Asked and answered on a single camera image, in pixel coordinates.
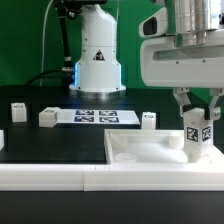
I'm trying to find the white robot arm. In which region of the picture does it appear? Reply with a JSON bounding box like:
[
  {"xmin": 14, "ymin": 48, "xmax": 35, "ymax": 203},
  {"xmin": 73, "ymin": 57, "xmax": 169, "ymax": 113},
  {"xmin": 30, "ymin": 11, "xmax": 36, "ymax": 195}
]
[{"xmin": 73, "ymin": 0, "xmax": 224, "ymax": 120}]

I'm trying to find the white cable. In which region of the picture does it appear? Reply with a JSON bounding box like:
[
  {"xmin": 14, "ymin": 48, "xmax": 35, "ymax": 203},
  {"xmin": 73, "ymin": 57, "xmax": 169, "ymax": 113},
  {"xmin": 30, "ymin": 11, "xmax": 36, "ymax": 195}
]
[{"xmin": 39, "ymin": 0, "xmax": 55, "ymax": 87}]

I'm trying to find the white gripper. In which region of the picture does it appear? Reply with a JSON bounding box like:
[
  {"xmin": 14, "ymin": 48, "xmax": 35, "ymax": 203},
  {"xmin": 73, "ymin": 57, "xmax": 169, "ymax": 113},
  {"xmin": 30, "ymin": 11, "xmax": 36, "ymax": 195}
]
[{"xmin": 140, "ymin": 30, "xmax": 224, "ymax": 120}]

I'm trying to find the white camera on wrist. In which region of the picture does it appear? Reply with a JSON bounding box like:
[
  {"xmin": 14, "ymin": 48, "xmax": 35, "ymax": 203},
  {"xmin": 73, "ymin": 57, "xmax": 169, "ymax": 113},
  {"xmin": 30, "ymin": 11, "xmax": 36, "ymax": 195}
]
[{"xmin": 139, "ymin": 7, "xmax": 168, "ymax": 38}]

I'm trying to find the black cable bundle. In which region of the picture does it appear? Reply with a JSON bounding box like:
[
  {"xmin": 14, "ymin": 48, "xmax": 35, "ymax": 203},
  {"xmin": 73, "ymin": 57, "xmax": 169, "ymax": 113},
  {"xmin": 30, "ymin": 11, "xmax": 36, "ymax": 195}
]
[{"xmin": 23, "ymin": 0, "xmax": 83, "ymax": 87}]

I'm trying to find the white sheet with fiducial tags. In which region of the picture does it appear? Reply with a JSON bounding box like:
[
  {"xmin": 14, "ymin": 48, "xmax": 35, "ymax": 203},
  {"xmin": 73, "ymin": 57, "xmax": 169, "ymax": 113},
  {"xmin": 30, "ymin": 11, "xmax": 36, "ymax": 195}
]
[{"xmin": 57, "ymin": 109, "xmax": 140, "ymax": 125}]

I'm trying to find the white square table top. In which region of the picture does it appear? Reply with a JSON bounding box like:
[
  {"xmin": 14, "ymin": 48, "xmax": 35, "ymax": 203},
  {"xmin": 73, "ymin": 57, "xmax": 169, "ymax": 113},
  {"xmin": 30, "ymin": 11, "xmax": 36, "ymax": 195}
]
[{"xmin": 104, "ymin": 128, "xmax": 224, "ymax": 166}]

